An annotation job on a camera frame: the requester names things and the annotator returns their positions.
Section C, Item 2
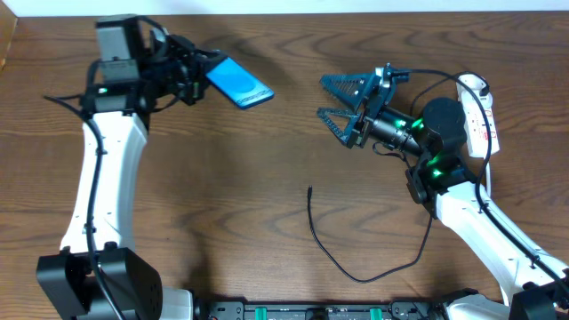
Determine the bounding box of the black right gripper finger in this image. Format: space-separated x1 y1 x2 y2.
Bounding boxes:
317 108 361 145
320 73 378 111

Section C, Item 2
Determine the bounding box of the blue Galaxy smartphone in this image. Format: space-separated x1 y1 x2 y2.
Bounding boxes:
206 58 275 109

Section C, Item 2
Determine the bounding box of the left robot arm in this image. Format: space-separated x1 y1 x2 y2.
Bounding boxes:
36 14 226 319

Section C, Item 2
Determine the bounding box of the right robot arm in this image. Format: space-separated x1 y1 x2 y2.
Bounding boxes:
317 66 568 319

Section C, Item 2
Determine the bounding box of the white charger plug adapter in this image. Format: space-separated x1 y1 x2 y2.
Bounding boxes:
458 73 490 100

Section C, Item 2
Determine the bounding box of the white power strip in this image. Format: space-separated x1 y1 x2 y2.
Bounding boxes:
456 84 500 158

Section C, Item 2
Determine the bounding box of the black USB charging cable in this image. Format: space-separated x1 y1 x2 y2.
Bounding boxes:
307 70 491 284

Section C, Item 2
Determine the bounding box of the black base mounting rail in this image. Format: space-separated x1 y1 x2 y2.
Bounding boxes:
193 300 446 320

